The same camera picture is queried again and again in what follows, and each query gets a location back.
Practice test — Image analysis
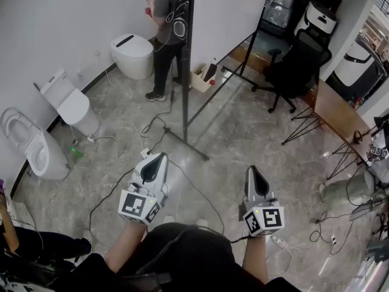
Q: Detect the white rounded smart toilet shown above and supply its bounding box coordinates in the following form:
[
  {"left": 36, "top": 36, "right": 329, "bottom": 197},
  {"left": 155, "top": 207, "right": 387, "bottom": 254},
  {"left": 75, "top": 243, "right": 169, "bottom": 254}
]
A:
[{"left": 109, "top": 33, "right": 154, "bottom": 80}]

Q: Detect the black floor cable with adapter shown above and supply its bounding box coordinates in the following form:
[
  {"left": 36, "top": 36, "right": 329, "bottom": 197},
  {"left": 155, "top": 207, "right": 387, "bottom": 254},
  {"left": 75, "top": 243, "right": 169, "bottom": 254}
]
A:
[{"left": 89, "top": 167, "right": 136, "bottom": 234}]

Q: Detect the white toilet with tank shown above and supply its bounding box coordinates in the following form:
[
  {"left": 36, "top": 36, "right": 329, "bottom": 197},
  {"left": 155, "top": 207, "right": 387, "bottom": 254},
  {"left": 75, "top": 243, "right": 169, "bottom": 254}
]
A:
[{"left": 40, "top": 68, "right": 100, "bottom": 136}]

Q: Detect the beige storage box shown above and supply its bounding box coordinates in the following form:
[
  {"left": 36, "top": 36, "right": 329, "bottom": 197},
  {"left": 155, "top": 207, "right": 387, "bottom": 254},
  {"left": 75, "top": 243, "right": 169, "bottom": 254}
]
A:
[{"left": 190, "top": 64, "right": 219, "bottom": 92}]

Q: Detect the white toilet with open lid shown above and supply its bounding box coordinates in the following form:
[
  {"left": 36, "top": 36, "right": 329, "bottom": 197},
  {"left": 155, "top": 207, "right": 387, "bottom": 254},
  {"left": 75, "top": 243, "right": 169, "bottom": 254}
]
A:
[{"left": 0, "top": 107, "right": 70, "bottom": 181}]

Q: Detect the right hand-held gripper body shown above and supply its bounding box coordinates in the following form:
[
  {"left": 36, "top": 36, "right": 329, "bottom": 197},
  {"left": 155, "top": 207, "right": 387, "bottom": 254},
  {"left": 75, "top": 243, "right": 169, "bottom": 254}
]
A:
[{"left": 239, "top": 195, "right": 285, "bottom": 237}]

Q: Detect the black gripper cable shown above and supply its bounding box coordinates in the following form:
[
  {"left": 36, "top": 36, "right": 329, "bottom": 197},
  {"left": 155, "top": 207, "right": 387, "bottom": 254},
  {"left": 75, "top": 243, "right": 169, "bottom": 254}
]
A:
[{"left": 229, "top": 229, "right": 253, "bottom": 245}]

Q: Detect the person's black clothing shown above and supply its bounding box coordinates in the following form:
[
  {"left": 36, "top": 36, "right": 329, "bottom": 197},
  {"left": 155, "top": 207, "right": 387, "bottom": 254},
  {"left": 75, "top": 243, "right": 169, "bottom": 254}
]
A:
[{"left": 65, "top": 222, "right": 301, "bottom": 292}]

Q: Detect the white flexible hose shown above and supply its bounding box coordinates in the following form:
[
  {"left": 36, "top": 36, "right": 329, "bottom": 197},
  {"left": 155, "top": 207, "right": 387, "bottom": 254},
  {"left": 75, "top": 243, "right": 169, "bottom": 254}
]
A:
[{"left": 87, "top": 134, "right": 117, "bottom": 142}]

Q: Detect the white rounded machine black screen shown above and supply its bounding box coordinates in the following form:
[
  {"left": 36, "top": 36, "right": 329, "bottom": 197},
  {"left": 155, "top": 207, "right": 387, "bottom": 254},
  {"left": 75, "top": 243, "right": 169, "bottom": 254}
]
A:
[{"left": 294, "top": 1, "right": 338, "bottom": 41}]

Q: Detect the black looped floor cable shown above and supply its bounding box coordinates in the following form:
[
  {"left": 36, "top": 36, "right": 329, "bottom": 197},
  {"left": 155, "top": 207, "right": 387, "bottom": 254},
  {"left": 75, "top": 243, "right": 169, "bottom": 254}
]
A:
[{"left": 142, "top": 80, "right": 177, "bottom": 151}]

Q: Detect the plastic-wrapped black appliance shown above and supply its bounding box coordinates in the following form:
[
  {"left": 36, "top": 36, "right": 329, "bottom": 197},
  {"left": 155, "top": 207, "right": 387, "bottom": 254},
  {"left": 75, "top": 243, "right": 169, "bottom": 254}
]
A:
[{"left": 258, "top": 0, "right": 297, "bottom": 36}]

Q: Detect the person's right forearm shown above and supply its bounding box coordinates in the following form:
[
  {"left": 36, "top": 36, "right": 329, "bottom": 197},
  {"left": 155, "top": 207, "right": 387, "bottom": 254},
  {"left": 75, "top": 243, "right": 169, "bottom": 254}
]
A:
[{"left": 241, "top": 232, "right": 270, "bottom": 284}]

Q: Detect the person's left forearm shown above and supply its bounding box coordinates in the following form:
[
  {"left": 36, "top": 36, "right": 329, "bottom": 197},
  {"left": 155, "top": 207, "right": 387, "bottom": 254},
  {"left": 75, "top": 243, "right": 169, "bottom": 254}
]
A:
[{"left": 104, "top": 219, "right": 150, "bottom": 273}]

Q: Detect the white and black rounded machine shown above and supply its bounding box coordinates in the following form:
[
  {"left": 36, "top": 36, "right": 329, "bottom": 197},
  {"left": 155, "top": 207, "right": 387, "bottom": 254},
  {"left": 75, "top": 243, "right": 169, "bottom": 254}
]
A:
[{"left": 326, "top": 35, "right": 388, "bottom": 99}]

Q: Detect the white partition board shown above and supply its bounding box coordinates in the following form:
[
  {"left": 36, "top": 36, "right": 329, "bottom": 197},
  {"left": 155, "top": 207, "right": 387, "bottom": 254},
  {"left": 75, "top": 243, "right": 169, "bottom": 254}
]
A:
[{"left": 162, "top": 0, "right": 274, "bottom": 161}]

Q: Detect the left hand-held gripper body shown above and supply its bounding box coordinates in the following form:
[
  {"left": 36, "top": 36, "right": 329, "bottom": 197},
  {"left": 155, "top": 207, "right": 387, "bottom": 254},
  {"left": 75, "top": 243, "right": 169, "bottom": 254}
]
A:
[{"left": 117, "top": 179, "right": 169, "bottom": 226}]

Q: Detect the black office chair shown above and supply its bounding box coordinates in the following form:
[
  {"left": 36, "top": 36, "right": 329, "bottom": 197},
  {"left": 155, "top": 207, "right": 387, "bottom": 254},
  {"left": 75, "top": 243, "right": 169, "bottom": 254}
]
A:
[{"left": 251, "top": 29, "right": 332, "bottom": 114}]

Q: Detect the grey cloth bag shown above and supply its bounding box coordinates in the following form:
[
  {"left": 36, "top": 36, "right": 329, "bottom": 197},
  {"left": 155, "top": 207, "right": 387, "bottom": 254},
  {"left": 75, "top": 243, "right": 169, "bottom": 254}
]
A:
[{"left": 318, "top": 172, "right": 376, "bottom": 206}]

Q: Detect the wooden table with hairpin legs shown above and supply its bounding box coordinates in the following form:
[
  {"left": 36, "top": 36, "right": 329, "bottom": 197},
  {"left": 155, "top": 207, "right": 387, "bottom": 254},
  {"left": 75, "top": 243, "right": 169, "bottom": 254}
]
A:
[{"left": 282, "top": 79, "right": 380, "bottom": 181}]

